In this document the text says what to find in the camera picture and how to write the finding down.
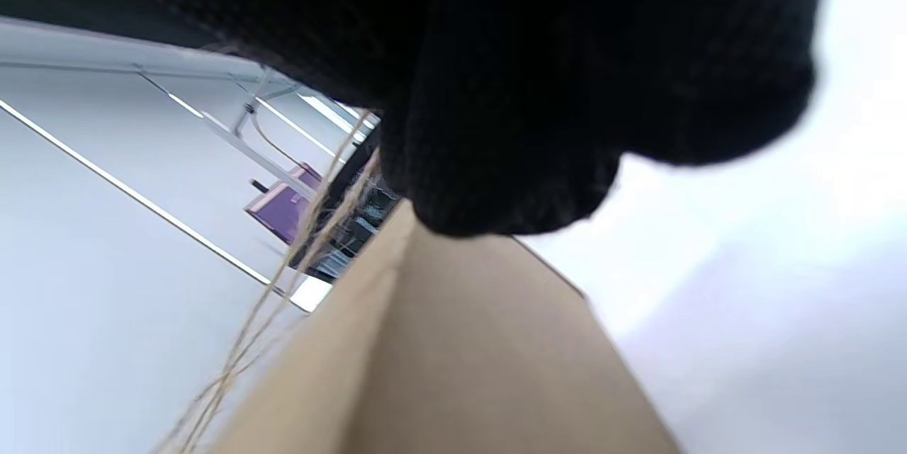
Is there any person's right hand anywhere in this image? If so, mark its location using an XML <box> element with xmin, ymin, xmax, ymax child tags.
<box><xmin>92</xmin><ymin>0</ymin><xmax>833</xmax><ymax>239</ymax></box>

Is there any thin tan string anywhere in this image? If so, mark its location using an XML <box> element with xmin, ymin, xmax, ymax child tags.
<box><xmin>152</xmin><ymin>110</ymin><xmax>383</xmax><ymax>454</ymax></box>

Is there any brown cardboard box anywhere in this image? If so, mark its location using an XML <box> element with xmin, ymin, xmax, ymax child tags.
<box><xmin>205</xmin><ymin>199</ymin><xmax>685</xmax><ymax>454</ymax></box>

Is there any purple panel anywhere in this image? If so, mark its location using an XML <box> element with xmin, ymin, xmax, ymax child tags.
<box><xmin>244</xmin><ymin>164</ymin><xmax>327</xmax><ymax>246</ymax></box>

